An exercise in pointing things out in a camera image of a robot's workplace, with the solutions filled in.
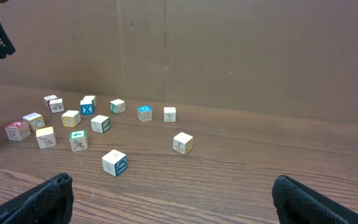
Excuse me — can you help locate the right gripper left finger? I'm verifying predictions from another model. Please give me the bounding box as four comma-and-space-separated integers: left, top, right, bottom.
0, 173, 74, 224

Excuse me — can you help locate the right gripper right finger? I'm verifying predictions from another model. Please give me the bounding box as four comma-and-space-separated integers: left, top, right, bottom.
272, 175, 358, 224

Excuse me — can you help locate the yellow top wooden block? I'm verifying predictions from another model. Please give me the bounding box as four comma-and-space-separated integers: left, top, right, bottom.
36, 126, 57, 149

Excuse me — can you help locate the green top wooden block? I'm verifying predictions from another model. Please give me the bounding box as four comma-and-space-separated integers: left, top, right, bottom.
70, 130, 88, 152

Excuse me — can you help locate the green L wooden block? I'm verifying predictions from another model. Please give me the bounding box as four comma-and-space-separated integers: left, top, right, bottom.
91, 115, 111, 133

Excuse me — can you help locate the blue sided front block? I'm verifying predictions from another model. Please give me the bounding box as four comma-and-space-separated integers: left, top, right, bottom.
102, 149, 128, 177

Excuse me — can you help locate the plain wooden block far left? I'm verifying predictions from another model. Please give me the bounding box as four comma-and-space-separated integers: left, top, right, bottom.
44, 95, 58, 110

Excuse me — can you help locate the plain wooden block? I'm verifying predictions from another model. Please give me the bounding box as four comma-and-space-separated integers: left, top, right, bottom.
44, 95, 58, 110
83, 95, 97, 108
49, 98, 65, 113
163, 107, 177, 123

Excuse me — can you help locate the red top wooden block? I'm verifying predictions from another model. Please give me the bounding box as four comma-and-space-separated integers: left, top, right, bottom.
5, 121, 30, 141

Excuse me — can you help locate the plain block above red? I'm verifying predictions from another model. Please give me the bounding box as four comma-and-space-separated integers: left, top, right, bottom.
22, 113, 45, 131

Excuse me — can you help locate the yellow sided wooden block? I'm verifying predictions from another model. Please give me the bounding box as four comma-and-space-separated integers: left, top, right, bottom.
62, 110, 81, 128

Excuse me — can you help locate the blue X wooden block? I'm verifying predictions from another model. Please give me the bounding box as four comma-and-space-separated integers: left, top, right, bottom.
80, 100, 94, 115

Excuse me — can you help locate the teal sided wooden block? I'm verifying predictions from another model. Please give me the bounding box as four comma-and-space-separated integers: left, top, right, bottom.
109, 99, 126, 114

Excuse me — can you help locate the plain block far right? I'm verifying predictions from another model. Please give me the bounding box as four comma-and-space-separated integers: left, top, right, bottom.
173, 132, 194, 155

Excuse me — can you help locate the blue top wooden block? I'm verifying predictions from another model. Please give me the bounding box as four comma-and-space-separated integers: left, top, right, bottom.
137, 105, 152, 122

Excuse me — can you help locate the plain wooden block top right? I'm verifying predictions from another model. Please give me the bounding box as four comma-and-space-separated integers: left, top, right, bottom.
163, 107, 177, 123

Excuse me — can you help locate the cardboard back wall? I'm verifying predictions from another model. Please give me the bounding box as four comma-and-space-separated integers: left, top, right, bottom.
0, 0, 358, 122

